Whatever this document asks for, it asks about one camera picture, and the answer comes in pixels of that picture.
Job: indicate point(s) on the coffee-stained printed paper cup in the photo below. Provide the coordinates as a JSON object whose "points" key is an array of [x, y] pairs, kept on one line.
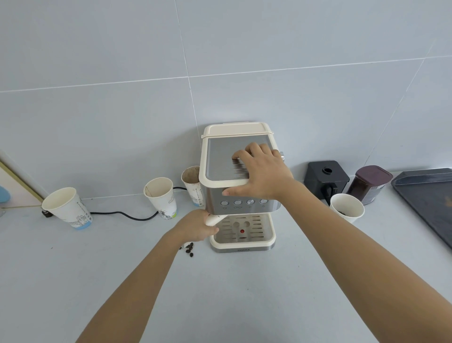
{"points": [[192, 187]]}

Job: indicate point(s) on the tilted printed paper cup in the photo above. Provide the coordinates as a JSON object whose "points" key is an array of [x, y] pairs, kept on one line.
{"points": [[69, 208]]}

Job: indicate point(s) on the person's right thumb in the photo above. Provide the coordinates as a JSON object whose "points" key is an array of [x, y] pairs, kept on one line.
{"points": [[233, 191]]}

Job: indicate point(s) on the person's left hand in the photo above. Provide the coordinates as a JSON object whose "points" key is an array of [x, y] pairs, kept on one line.
{"points": [[192, 228]]}

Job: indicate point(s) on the dark brown lidded canister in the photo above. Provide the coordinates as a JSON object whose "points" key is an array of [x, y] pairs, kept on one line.
{"points": [[370, 185]]}

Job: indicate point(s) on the coffee beans in cup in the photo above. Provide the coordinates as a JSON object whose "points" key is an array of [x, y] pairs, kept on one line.
{"points": [[343, 213]]}

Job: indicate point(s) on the scattered coffee beans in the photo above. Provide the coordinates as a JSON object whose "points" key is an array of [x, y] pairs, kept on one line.
{"points": [[189, 248]]}

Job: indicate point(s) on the plain white paper cup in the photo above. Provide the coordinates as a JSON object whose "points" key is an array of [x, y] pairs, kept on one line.
{"points": [[349, 208]]}

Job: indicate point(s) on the light blue object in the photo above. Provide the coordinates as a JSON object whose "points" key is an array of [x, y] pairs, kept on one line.
{"points": [[3, 194]]}

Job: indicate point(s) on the person's left thumb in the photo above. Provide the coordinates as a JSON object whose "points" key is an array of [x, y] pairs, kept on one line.
{"points": [[210, 231]]}

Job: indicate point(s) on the person's left forearm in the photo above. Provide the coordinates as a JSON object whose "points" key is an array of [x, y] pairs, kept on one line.
{"points": [[141, 286]]}

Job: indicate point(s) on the black coffee grinder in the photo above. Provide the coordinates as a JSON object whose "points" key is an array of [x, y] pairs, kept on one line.
{"points": [[323, 178]]}

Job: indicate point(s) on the cream drip tray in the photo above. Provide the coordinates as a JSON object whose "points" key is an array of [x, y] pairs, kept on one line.
{"points": [[261, 237]]}

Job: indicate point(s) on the person's right forearm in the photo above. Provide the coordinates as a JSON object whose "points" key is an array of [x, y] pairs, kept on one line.
{"points": [[360, 254]]}

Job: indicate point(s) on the printed paper cup, green base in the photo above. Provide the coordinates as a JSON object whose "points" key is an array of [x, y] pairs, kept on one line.
{"points": [[163, 199]]}

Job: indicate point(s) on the person's right hand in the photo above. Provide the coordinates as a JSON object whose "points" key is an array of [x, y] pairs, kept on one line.
{"points": [[268, 173]]}

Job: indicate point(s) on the cream and steel espresso machine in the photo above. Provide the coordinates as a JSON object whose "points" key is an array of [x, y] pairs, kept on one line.
{"points": [[219, 155]]}

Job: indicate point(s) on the black tray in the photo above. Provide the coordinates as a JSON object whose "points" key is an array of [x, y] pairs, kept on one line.
{"points": [[429, 196]]}

